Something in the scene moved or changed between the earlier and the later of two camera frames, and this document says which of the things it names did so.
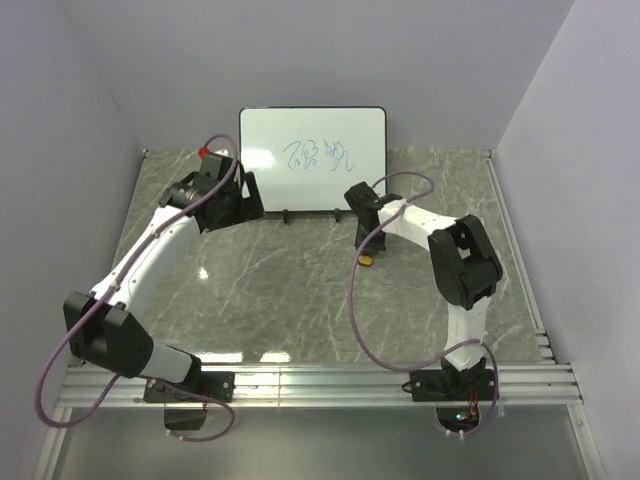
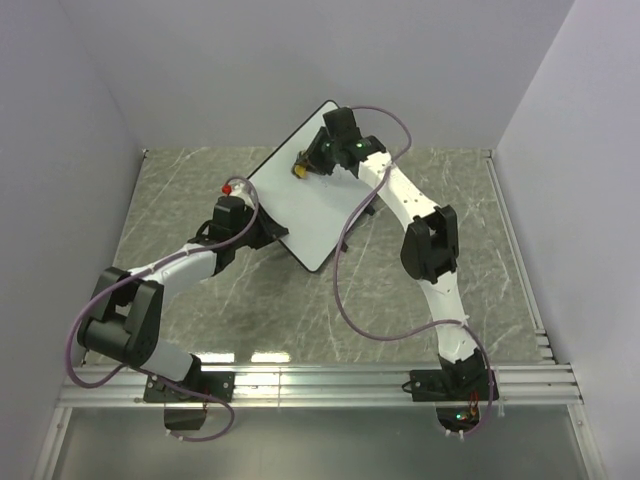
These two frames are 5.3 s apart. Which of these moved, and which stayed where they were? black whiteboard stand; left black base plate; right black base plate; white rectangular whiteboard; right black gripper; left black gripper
Moved: white rectangular whiteboard; left black gripper; right black gripper; black whiteboard stand
Stayed: left black base plate; right black base plate
